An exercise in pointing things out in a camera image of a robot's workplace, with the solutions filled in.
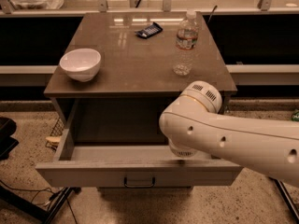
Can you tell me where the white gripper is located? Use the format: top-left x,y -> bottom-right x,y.
169,139 -> 197,158

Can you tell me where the grey top drawer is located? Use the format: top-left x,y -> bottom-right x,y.
35,99 -> 244,189

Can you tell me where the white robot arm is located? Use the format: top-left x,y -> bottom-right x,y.
159,81 -> 299,188

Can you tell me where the grey drawer cabinet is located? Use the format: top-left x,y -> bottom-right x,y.
44,11 -> 238,191

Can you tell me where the green snack bag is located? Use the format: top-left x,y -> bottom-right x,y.
292,109 -> 299,121

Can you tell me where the black stand leg right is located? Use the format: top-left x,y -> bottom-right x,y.
274,179 -> 299,224

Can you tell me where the black stand leg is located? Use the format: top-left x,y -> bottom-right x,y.
0,183 -> 81,224
274,179 -> 299,224

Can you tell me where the clear plastic water bottle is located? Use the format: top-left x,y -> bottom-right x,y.
173,9 -> 199,76

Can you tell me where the white ceramic bowl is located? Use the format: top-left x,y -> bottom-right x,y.
59,49 -> 101,82

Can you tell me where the tan sponge in basket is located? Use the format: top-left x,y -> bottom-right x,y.
46,136 -> 61,146

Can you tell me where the black stand leg left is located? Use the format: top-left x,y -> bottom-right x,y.
0,183 -> 81,224

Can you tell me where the black chair base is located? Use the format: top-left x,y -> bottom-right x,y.
0,117 -> 19,160

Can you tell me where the wire mesh basket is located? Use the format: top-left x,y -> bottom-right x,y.
46,119 -> 64,150

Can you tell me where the black cable on floor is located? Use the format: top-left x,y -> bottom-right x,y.
0,178 -> 78,224

